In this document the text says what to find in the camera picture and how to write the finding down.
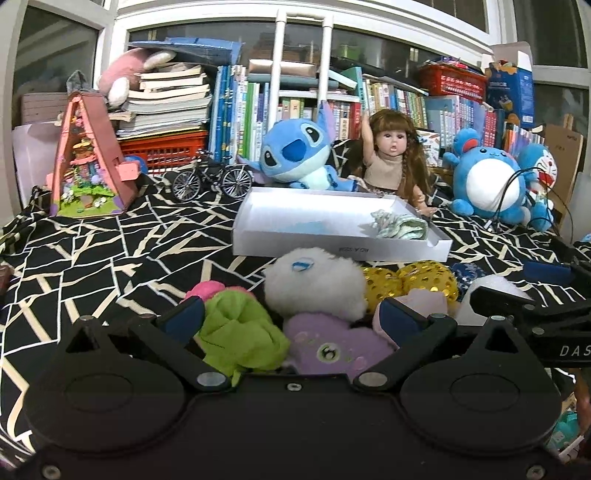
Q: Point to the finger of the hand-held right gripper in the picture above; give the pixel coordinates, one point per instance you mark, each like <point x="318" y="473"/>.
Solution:
<point x="547" y="273"/>
<point x="501" y="301"/>

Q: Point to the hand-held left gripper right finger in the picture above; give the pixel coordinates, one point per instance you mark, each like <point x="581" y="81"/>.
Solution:
<point x="399" y="318"/>

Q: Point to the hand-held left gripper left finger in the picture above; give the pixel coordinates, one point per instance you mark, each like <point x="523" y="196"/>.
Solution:
<point x="184" y="317"/>

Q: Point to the small white fuzzy ball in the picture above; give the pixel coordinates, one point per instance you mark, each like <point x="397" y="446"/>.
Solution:
<point x="501" y="284"/>

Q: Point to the light pink plush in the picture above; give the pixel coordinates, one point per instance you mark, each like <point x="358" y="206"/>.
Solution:
<point x="427" y="302"/>

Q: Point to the pink scrunchie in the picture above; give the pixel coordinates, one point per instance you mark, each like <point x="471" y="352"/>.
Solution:
<point x="205" y="288"/>

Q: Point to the dark blue patterned scrunchie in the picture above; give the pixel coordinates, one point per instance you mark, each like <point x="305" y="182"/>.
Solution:
<point x="468" y="272"/>

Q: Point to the gold sequin scrunchie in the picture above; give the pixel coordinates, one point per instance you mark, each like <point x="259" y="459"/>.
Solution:
<point x="425" y="277"/>

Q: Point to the purple heart plush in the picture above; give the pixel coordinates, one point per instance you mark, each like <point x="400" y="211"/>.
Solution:
<point x="332" y="341"/>

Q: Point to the white fluffy plush toy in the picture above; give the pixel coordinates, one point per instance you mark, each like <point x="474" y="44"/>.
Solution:
<point x="318" y="281"/>

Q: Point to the white cardboard box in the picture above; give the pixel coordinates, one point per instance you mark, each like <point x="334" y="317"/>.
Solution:
<point x="286" y="244"/>

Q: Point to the colourful printed bag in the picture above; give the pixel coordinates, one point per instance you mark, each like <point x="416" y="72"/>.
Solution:
<point x="570" y="429"/>

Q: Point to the green white floral scrunchie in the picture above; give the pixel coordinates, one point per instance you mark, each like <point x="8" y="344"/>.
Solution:
<point x="401" y="226"/>

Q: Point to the black patterned blanket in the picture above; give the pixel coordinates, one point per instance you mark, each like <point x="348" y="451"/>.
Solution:
<point x="92" y="258"/>

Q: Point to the round blue white plush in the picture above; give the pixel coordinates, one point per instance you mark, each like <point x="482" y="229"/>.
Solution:
<point x="480" y="184"/>

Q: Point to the blue cat plush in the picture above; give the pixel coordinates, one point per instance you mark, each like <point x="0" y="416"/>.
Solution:
<point x="540" y="161"/>

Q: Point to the brown cardboard sheet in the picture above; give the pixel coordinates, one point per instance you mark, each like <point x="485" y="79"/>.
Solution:
<point x="565" y="152"/>

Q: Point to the metal model bicycle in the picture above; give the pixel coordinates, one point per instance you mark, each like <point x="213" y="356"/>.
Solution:
<point x="235" y="182"/>

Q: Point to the long-haired doll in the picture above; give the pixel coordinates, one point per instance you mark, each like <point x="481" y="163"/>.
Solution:
<point x="388" y="170"/>

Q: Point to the blue round tin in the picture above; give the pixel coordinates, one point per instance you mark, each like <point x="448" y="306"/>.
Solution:
<point x="136" y="164"/>

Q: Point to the red plastic basket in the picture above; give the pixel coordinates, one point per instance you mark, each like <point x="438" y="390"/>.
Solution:
<point x="161" y="150"/>
<point x="457" y="83"/>

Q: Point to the illustrated white box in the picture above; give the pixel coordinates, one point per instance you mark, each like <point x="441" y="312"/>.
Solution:
<point x="428" y="147"/>

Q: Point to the blue printed carton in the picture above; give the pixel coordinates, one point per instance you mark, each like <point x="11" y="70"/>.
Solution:
<point x="508" y="92"/>

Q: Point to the pink model house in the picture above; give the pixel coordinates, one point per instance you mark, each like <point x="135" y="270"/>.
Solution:
<point x="83" y="161"/>

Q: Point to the blue alien plush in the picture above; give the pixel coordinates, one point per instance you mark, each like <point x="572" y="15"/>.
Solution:
<point x="295" y="152"/>

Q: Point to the stack of flat books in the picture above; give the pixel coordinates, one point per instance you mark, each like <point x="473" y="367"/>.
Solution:
<point x="161" y="110"/>

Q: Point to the row of upright books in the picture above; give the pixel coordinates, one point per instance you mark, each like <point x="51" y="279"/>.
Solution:
<point x="240" y="115"/>

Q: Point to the white board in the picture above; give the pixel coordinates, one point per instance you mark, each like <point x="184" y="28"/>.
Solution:
<point x="32" y="157"/>

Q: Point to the beige slatted box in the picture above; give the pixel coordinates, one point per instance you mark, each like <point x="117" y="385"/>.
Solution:
<point x="41" y="108"/>

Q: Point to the pink white plush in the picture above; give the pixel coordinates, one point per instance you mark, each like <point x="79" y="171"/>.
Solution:
<point x="120" y="69"/>

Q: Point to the grey cloth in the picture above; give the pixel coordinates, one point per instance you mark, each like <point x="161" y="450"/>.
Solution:
<point x="79" y="82"/>

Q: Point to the white metal rack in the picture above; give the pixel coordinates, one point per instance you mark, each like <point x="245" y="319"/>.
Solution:
<point x="277" y="69"/>

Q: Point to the blue folder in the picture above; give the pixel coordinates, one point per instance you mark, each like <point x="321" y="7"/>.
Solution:
<point x="203" y="50"/>

